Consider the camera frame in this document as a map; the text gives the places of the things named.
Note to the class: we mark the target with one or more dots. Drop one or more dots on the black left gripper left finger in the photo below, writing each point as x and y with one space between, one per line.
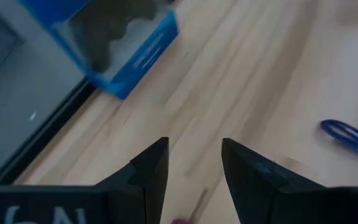
148 193

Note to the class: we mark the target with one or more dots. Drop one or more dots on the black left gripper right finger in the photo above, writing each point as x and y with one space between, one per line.
259 193

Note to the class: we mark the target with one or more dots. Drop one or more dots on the blue PlayStation controller box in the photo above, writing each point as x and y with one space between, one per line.
141 62

